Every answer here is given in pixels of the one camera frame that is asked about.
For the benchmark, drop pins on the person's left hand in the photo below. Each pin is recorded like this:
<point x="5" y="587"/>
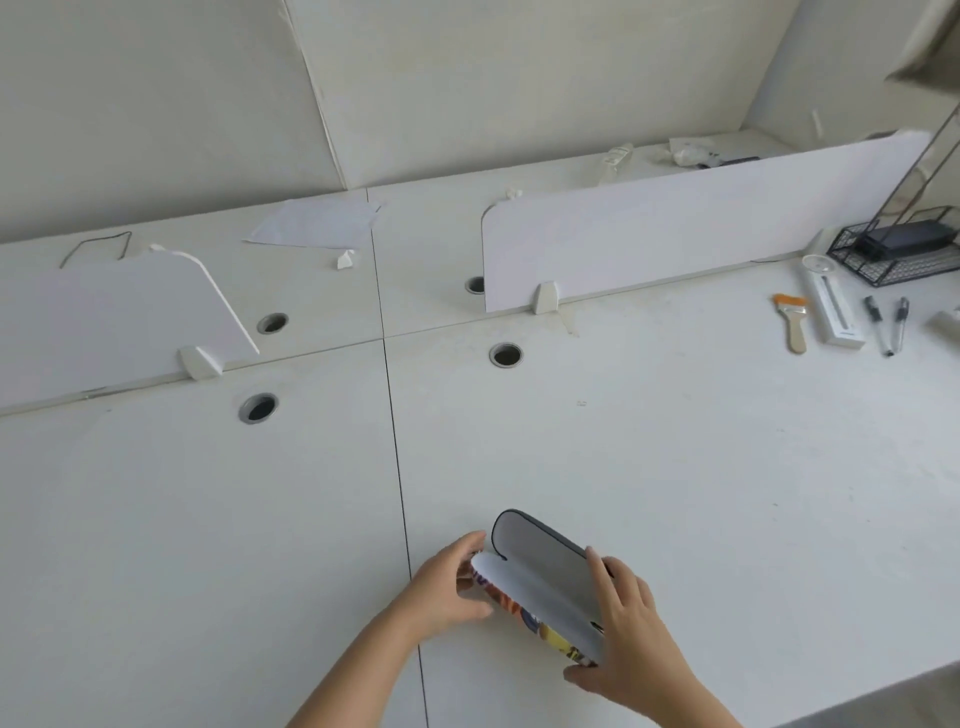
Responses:
<point x="439" y="589"/>

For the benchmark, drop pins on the person's right hand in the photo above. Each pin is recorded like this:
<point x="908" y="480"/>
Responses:
<point x="645" y="649"/>

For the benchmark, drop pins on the person's right thumb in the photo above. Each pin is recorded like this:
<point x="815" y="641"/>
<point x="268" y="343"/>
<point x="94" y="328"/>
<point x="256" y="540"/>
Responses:
<point x="583" y="677"/>

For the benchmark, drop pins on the person's left thumb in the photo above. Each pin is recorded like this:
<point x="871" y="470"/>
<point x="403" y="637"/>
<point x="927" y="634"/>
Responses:
<point x="474" y="612"/>

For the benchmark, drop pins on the colourful printed glasses case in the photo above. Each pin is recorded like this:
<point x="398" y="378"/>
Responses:
<point x="536" y="581"/>

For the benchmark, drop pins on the person's right forearm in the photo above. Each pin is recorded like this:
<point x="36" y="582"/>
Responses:
<point x="697" y="709"/>

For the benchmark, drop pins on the person's left forearm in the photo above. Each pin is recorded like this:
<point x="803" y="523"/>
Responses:
<point x="352" y="675"/>

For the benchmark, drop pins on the white divider clip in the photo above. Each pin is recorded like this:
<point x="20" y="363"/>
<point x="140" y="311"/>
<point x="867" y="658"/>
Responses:
<point x="199" y="362"/>
<point x="546" y="298"/>

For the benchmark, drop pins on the small white plastic piece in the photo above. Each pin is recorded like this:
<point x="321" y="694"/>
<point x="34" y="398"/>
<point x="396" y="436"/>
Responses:
<point x="345" y="261"/>

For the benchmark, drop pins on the orange bristle wooden paintbrush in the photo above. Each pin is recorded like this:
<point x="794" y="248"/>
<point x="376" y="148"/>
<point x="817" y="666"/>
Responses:
<point x="795" y="330"/>

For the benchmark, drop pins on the white paper sheet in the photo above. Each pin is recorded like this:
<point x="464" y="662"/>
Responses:
<point x="315" y="223"/>

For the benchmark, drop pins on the long white desk divider panel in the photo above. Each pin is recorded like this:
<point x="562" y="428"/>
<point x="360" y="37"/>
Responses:
<point x="675" y="217"/>

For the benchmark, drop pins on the long white flat box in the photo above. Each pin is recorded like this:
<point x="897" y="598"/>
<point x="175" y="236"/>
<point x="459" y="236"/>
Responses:
<point x="832" y="304"/>

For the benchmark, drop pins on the clear black-tipped pen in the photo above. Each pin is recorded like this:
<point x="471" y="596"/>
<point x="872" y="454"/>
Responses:
<point x="877" y="326"/>
<point x="901" y="322"/>

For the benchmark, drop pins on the short white desk divider panel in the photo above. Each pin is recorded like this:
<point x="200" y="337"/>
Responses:
<point x="112" y="330"/>

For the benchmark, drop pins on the crumpled white paper pile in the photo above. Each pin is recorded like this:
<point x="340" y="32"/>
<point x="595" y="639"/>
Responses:
<point x="701" y="152"/>

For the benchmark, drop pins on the black rectangular box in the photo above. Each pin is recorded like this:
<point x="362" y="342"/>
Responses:
<point x="904" y="238"/>

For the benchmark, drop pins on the black metal rod stand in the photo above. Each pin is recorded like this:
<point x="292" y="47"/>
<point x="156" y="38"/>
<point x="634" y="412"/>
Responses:
<point x="916" y="161"/>

